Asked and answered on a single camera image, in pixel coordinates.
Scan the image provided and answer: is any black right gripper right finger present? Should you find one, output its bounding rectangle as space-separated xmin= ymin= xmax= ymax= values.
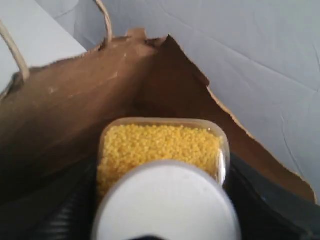
xmin=224 ymin=154 xmax=320 ymax=240

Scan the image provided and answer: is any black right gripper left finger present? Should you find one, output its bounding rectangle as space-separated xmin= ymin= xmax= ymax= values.
xmin=0 ymin=160 xmax=97 ymax=240

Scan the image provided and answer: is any brown paper bag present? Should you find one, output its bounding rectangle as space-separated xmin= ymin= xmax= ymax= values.
xmin=0 ymin=0 xmax=316 ymax=208

